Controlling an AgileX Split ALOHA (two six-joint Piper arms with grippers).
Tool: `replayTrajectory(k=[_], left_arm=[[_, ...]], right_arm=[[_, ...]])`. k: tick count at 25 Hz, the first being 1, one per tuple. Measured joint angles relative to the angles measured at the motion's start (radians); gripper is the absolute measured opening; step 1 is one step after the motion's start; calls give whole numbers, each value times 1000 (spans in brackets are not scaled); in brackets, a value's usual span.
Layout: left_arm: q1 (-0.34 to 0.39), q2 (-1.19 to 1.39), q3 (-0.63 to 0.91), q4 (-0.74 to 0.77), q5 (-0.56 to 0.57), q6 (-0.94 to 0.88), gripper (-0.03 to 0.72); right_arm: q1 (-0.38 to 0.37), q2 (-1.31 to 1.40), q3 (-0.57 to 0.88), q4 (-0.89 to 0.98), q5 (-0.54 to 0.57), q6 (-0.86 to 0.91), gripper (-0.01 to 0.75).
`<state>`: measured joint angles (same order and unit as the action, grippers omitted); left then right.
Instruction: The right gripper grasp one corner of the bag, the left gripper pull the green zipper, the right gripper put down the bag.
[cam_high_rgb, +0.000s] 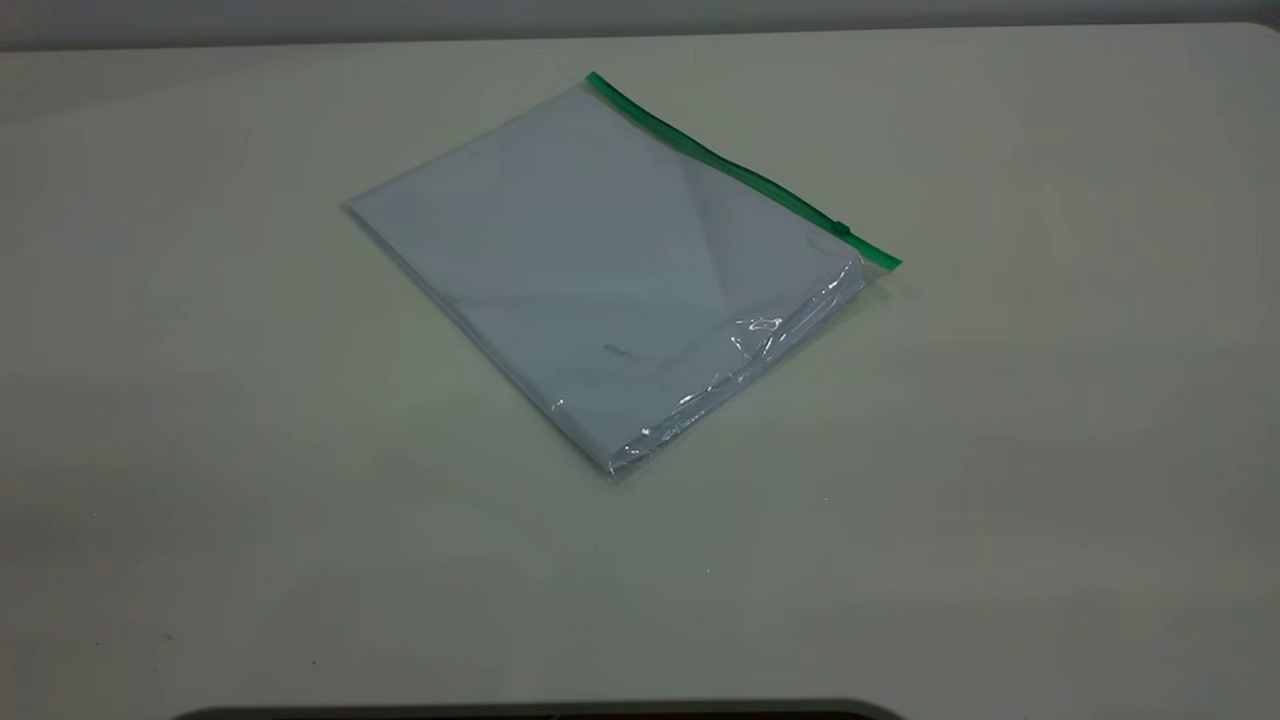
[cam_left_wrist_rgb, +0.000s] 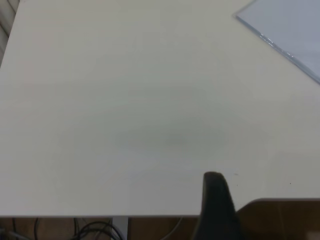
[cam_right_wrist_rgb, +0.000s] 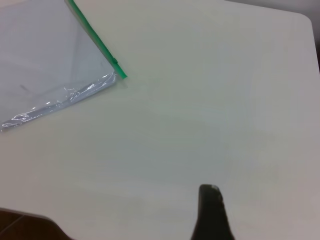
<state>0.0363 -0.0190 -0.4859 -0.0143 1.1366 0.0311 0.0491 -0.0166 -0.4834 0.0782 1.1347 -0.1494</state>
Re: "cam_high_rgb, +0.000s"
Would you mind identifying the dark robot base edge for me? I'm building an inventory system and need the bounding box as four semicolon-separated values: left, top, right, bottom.
170;699;907;720

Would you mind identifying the clear zip bag green zipper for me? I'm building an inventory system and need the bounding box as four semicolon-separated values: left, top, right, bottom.
342;70;903;482

